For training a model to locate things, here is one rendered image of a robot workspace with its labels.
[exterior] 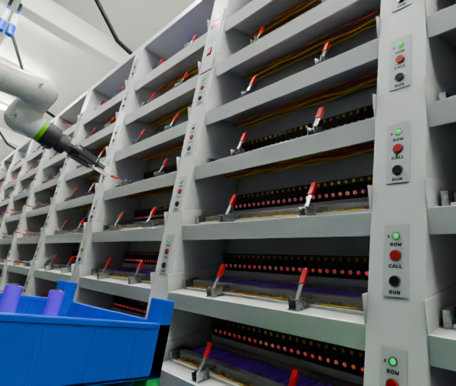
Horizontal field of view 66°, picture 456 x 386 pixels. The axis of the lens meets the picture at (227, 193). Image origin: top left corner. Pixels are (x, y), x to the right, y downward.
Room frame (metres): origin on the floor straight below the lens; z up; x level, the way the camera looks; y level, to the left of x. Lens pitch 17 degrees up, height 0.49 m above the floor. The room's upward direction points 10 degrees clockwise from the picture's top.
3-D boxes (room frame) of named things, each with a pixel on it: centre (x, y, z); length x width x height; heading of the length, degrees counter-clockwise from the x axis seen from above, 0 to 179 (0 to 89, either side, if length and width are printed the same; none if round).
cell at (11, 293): (0.43, 0.22, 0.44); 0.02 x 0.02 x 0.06
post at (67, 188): (2.25, 0.99, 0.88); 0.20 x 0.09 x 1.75; 130
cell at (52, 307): (0.49, 0.20, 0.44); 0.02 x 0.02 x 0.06
